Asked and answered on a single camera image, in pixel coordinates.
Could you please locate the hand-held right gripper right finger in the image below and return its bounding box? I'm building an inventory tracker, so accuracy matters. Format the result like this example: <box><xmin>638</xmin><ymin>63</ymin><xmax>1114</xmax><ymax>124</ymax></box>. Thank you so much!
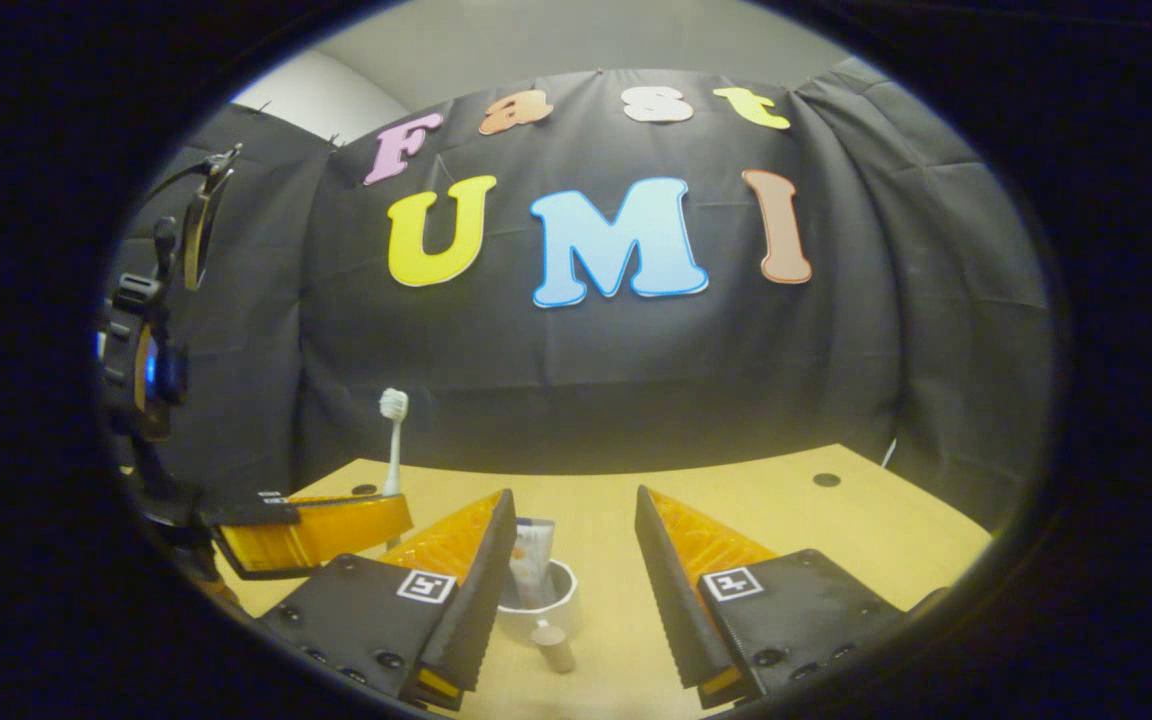
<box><xmin>634</xmin><ymin>485</ymin><xmax>907</xmax><ymax>709</ymax></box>

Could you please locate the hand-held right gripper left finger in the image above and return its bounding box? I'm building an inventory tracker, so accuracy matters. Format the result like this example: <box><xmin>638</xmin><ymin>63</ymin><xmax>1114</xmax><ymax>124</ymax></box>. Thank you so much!
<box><xmin>258</xmin><ymin>488</ymin><xmax>518</xmax><ymax>713</ymax></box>

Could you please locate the white toothpaste tube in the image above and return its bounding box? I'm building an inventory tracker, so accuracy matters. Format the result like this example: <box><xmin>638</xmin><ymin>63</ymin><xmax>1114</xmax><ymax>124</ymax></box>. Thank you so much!
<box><xmin>509</xmin><ymin>517</ymin><xmax>556</xmax><ymax>609</ymax></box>

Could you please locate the white cup with wooden handle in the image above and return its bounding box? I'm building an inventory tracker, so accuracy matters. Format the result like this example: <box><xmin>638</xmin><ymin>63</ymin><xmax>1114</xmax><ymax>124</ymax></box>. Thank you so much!
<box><xmin>494</xmin><ymin>558</ymin><xmax>582</xmax><ymax>674</ymax></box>

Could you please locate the pale blue toothbrush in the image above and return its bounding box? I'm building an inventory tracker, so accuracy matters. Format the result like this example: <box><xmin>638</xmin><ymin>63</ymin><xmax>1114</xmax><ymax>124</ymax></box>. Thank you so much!
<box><xmin>379</xmin><ymin>388</ymin><xmax>410</xmax><ymax>498</ymax></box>

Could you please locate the light wooden desktop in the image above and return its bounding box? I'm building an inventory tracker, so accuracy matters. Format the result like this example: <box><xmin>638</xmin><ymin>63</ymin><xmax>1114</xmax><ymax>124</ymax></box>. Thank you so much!
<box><xmin>216</xmin><ymin>443</ymin><xmax>995</xmax><ymax>720</ymax></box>

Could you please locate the black backdrop cloth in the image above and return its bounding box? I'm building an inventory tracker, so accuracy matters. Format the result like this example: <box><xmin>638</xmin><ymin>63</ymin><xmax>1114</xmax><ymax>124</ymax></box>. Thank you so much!
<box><xmin>106</xmin><ymin>58</ymin><xmax>1055</xmax><ymax>531</ymax></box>

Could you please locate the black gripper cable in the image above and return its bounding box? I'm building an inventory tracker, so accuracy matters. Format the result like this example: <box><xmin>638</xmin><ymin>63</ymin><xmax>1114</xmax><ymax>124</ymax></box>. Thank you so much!
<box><xmin>141</xmin><ymin>145</ymin><xmax>242</xmax><ymax>291</ymax></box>

